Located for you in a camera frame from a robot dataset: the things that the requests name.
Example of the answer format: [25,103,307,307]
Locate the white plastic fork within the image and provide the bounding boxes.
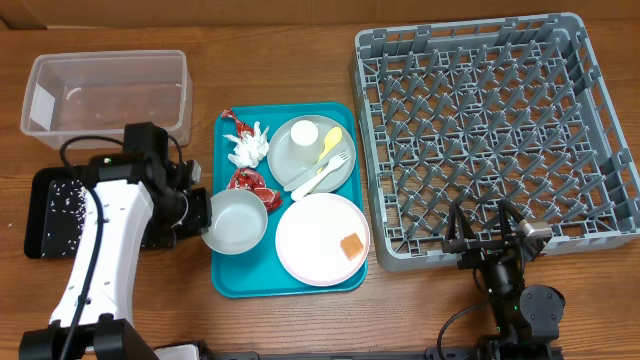
[291,152,351,201]

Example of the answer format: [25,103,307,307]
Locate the orange food cube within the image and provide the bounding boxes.
[340,233,364,261]

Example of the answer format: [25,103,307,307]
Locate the white plastic cup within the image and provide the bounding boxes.
[290,120,319,163]

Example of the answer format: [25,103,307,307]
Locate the grey plastic dishwasher rack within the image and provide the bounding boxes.
[353,13,639,272]

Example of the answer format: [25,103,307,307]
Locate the grey round plate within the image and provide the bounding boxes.
[267,115,357,193]

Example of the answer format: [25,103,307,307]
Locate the white napkin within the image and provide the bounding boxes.
[225,121,269,168]

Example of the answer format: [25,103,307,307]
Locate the grey plastic knife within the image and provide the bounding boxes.
[284,145,353,192]

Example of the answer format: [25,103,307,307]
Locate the grey bowl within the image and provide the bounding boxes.
[202,189,268,255]

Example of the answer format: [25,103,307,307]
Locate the clear plastic bin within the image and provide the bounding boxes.
[20,50,193,150]

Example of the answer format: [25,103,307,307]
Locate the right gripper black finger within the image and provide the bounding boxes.
[498,199,524,239]
[446,202,476,242]

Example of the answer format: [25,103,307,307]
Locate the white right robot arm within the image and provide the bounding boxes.
[436,200,566,360]

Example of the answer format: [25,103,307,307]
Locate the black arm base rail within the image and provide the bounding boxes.
[201,347,491,360]

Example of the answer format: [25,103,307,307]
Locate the pink round plate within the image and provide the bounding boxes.
[275,193,371,287]

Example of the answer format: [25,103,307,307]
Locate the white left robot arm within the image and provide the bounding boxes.
[19,122,212,360]

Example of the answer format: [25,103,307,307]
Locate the small red candy wrapper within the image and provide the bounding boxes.
[221,108,254,136]

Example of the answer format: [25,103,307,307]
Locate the red snack wrapper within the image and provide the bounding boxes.
[227,168,283,213]

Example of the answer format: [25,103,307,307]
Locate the yellow plastic spoon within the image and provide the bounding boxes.
[317,127,343,162]

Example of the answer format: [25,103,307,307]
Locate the teal serving tray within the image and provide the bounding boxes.
[211,102,368,298]

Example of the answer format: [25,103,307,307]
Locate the black tray with rice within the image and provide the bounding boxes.
[24,167,179,259]

